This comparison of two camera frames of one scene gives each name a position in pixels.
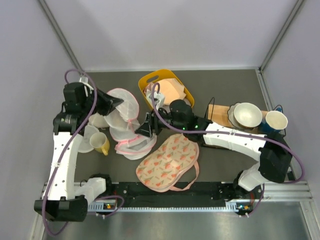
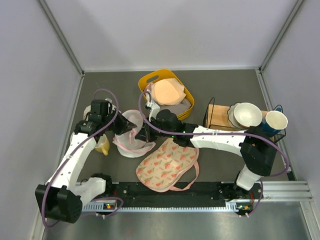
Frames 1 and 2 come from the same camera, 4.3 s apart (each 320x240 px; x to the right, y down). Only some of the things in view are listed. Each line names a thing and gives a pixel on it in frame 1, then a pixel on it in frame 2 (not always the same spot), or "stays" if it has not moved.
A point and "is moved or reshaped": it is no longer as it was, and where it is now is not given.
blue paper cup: x=275 y=121 stays
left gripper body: x=87 y=104 to x=116 y=126
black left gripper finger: x=106 y=104 to x=125 y=124
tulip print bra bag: x=162 y=169 stays
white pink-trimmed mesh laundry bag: x=122 y=121 is moved or reshaped
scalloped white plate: x=231 y=116 stays
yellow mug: x=100 y=142 stays
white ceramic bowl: x=247 y=115 stays
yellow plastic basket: x=155 y=77 stays
